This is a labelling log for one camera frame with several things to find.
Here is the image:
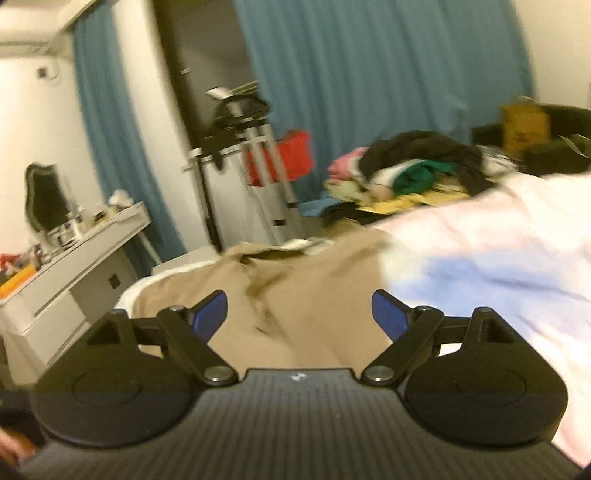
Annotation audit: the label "black framed mirror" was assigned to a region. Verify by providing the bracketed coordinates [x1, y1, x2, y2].
[25, 162, 78, 233]

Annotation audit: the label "white bed blanket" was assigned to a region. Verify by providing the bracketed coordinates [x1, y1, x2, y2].
[113, 170, 591, 467]

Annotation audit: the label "tan pants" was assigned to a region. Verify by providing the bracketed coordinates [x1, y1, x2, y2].
[132, 222, 402, 370]

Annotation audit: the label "narrow blue curtain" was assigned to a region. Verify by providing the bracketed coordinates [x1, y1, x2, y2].
[70, 6, 186, 278]

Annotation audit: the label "pile of mixed clothes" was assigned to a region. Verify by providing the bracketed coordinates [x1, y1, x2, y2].
[320, 131, 499, 227]

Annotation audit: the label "black sofa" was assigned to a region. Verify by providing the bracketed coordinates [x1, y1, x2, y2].
[471, 105, 591, 177]

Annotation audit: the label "red bag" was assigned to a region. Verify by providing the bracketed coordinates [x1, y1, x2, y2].
[246, 131, 315, 188]

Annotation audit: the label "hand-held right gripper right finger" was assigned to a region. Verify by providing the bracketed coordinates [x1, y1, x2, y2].
[360, 290, 519, 387]

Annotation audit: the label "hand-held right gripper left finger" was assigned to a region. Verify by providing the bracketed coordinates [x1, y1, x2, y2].
[87, 290, 239, 387]

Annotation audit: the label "silver folding stand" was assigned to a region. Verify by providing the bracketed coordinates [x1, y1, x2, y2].
[183, 81, 305, 246]

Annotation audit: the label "clutter of small table items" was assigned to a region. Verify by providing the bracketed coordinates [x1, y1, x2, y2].
[0, 189, 136, 299]

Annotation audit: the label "yellow paper bag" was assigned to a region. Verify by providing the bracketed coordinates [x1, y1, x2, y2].
[501, 99, 552, 156]

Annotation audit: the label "dark tall wardrobe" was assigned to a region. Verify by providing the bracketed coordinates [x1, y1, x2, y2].
[152, 0, 259, 253]

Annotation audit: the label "white dressing table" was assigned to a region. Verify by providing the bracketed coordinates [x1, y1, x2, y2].
[0, 201, 162, 387]

